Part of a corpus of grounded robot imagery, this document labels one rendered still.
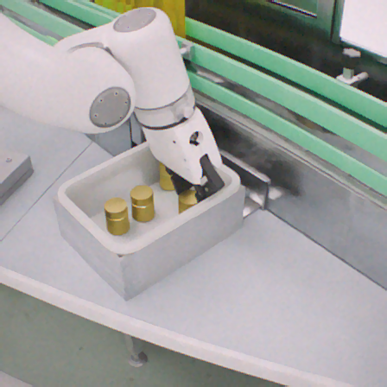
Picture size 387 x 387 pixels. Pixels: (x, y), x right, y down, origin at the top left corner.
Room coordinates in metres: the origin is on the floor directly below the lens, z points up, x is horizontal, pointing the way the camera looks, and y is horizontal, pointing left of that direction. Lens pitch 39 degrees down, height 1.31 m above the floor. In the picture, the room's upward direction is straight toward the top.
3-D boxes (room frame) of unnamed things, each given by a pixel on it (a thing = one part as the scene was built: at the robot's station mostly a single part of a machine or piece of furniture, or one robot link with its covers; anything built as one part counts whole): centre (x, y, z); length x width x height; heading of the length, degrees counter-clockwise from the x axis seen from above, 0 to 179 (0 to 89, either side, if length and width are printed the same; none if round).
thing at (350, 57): (0.70, -0.24, 0.94); 0.07 x 0.04 x 0.13; 132
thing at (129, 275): (0.61, 0.05, 0.79); 0.27 x 0.17 x 0.08; 132
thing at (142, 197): (0.61, 0.08, 0.79); 0.04 x 0.04 x 0.04
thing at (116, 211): (0.58, 0.11, 0.79); 0.04 x 0.04 x 0.04
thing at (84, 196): (0.59, 0.07, 0.80); 0.22 x 0.17 x 0.09; 132
